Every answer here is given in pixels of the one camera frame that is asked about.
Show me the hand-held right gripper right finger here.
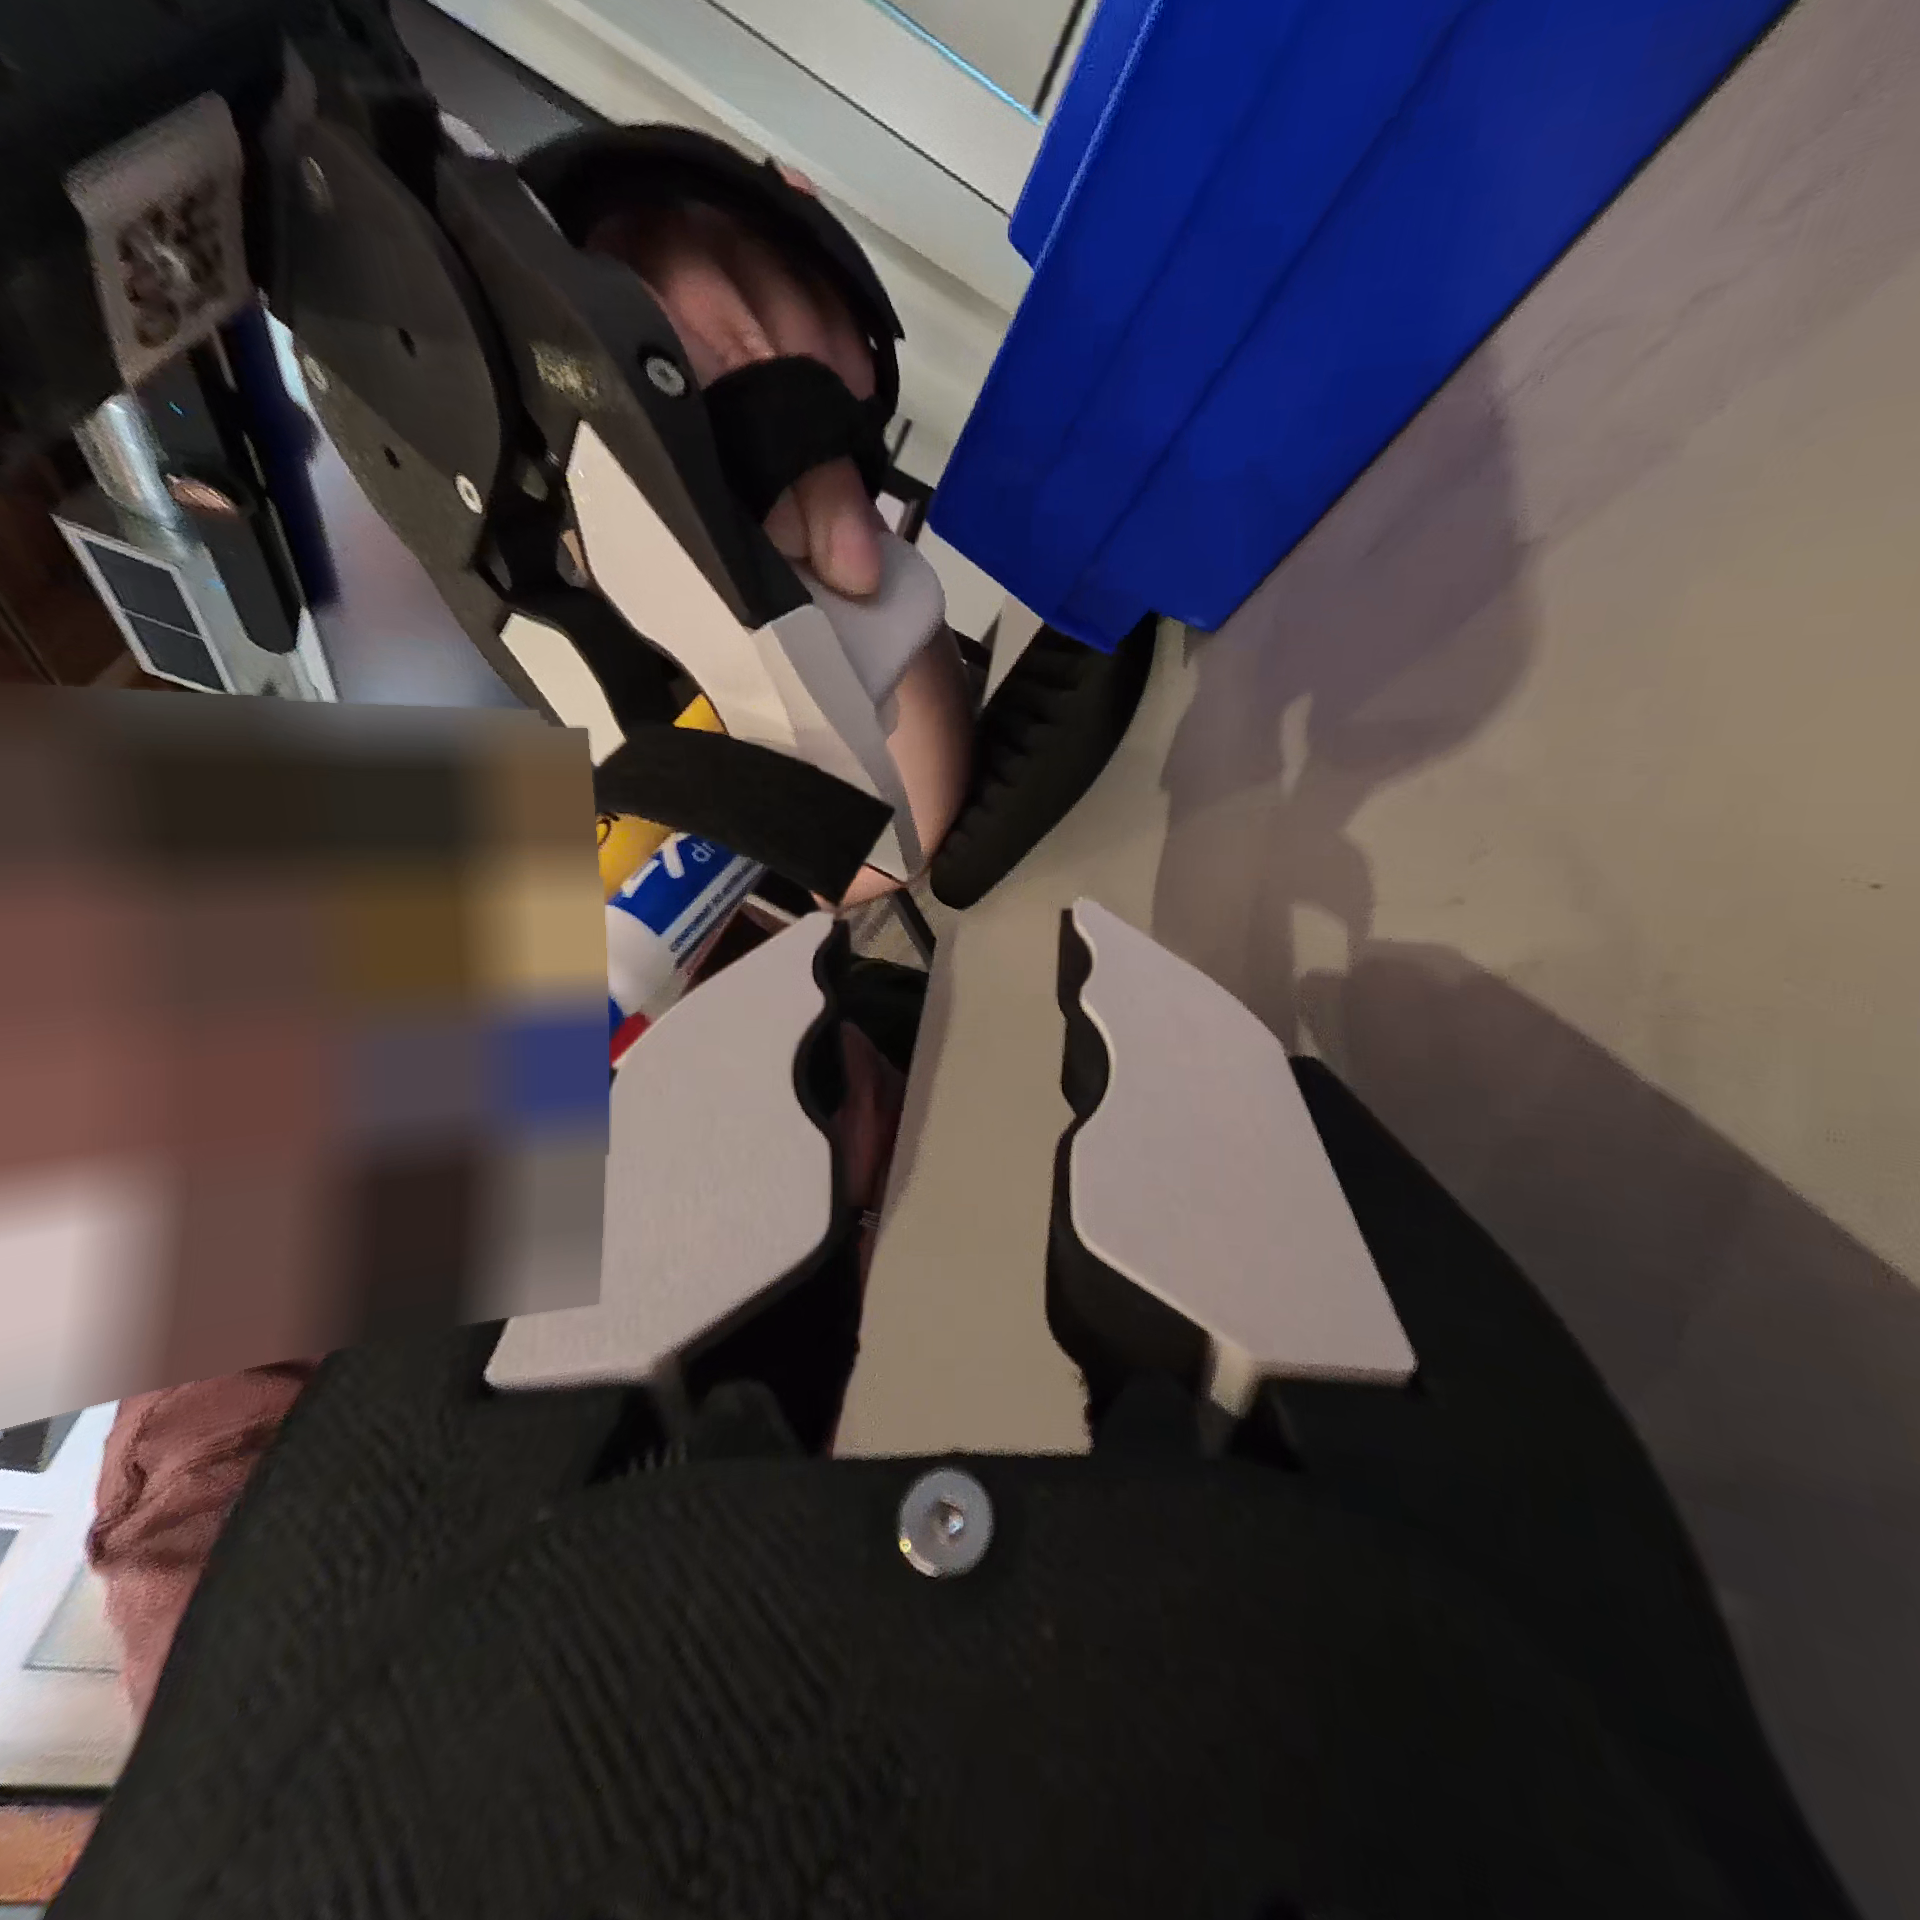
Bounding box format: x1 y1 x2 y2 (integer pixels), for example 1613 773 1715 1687
1045 895 1418 1425

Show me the blue dry erase marker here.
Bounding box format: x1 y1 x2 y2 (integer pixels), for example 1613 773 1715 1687
609 838 760 1038

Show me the blue plastic bin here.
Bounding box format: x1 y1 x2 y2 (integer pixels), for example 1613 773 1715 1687
929 0 1795 654

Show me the yellow highlighter marker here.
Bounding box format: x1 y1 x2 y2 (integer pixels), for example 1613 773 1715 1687
596 692 737 903

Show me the black chair armrest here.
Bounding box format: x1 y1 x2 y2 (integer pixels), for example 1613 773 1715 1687
930 615 1164 913

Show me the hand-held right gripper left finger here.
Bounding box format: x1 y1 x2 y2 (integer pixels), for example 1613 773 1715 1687
482 914 874 1450

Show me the grey device with dark panels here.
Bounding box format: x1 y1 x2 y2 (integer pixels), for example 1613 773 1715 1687
52 337 338 705

